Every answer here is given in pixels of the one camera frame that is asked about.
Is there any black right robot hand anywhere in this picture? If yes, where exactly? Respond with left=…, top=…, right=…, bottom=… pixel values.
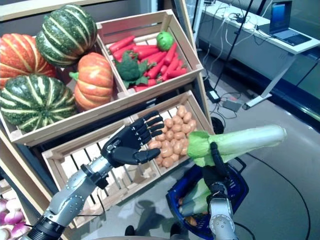
left=201, top=141, right=235, bottom=201

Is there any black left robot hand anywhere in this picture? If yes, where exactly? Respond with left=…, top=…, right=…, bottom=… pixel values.
left=100, top=110, right=165, bottom=169

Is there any blue plastic shopping basket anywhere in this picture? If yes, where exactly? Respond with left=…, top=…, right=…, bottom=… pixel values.
left=166, top=156, right=250, bottom=240

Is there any black round floor base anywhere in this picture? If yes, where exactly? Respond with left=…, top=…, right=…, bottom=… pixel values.
left=209, top=117, right=225, bottom=135

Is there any wooden slatted cabbage crate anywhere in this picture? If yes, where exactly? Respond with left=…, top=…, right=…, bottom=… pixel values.
left=41, top=117, right=161, bottom=228

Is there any wooden pumpkin crate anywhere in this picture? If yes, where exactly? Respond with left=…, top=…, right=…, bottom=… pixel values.
left=0, top=34, right=131, bottom=147

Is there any wooden carrot crate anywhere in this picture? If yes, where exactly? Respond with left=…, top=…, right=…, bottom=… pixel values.
left=96, top=9, right=204, bottom=100

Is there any wooden potato crate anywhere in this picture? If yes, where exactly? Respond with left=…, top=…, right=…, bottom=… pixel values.
left=129, top=90, right=215, bottom=176

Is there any small orange pumpkin green stem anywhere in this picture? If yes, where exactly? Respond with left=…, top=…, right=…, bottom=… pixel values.
left=69, top=52, right=115, bottom=112

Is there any grey flat box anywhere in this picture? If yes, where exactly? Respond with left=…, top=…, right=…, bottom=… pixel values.
left=222, top=98, right=244, bottom=112

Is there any dark green broccoli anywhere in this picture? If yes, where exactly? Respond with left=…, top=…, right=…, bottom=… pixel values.
left=114, top=50, right=151, bottom=89

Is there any red carrot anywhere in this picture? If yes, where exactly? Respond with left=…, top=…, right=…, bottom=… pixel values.
left=132, top=44, right=160, bottom=54
left=108, top=35, right=136, bottom=53
left=163, top=42, right=178, bottom=66
left=146, top=58, right=168, bottom=80
left=112, top=43, right=137, bottom=60
left=166, top=67, right=188, bottom=79

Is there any black power adapter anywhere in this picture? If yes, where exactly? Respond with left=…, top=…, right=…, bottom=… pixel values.
left=207, top=89, right=222, bottom=104

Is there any green striped pumpkin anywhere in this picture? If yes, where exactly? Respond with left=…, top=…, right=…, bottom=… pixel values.
left=0, top=74, right=78, bottom=133
left=35, top=4, right=98, bottom=68

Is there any white desk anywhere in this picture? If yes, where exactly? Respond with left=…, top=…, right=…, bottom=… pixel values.
left=197, top=0, right=320, bottom=111

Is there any wooden onion crate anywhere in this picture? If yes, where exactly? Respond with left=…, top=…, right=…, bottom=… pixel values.
left=0, top=178, right=33, bottom=240

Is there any large orange pumpkin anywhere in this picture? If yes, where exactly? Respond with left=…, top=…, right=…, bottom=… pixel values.
left=0, top=33, right=58, bottom=90

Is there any black tripod pole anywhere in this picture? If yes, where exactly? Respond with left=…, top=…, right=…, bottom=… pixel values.
left=213, top=0, right=255, bottom=90

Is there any open grey laptop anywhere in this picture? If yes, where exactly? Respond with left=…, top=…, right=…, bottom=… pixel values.
left=268, top=0, right=313, bottom=47

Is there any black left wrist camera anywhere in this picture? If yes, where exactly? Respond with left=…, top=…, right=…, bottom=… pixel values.
left=90, top=171, right=110, bottom=190

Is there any thin black camera cable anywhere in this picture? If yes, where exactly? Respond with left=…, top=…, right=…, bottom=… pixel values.
left=81, top=187, right=106, bottom=217

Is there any long black floor cable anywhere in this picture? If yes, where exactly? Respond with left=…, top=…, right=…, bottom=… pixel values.
left=234, top=149, right=312, bottom=240

